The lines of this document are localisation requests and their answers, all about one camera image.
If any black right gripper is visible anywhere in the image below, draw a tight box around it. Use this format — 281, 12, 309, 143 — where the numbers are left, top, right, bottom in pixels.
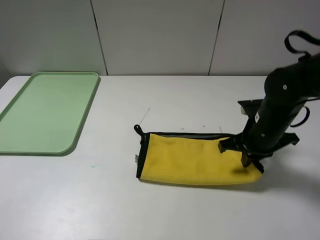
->
218, 99, 300, 167

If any yellow towel with black trim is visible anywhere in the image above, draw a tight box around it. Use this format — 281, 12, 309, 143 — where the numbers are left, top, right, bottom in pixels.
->
134, 124, 264, 186

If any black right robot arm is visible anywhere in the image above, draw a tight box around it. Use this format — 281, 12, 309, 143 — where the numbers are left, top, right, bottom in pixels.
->
218, 54, 320, 167

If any green plastic tray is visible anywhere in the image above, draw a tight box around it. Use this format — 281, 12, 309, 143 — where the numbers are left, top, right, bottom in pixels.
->
0, 72, 101, 157

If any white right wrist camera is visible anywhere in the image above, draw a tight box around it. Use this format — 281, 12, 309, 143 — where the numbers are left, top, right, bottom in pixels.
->
240, 106, 247, 115

